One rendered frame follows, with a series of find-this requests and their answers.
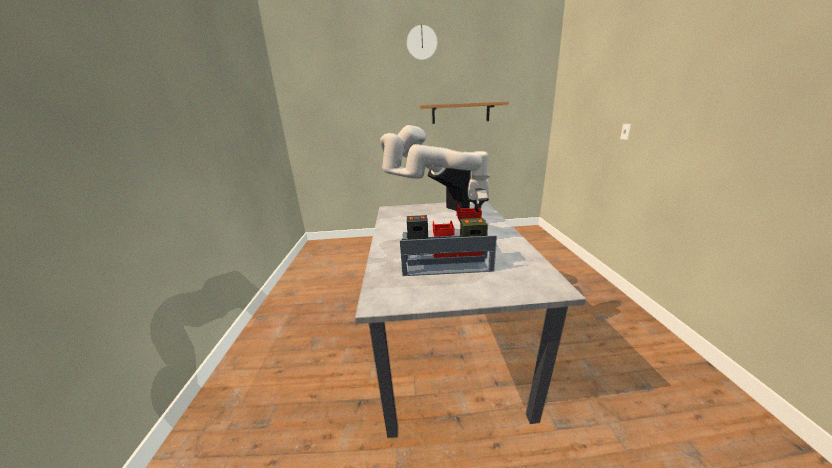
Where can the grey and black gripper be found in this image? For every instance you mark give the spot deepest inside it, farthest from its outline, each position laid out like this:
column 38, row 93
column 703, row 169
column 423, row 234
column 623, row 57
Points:
column 472, row 196

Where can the dark green case with orange latches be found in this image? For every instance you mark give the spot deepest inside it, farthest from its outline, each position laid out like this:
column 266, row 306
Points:
column 473, row 227

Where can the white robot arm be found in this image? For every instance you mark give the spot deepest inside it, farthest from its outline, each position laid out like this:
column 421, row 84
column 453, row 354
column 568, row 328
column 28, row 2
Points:
column 433, row 158

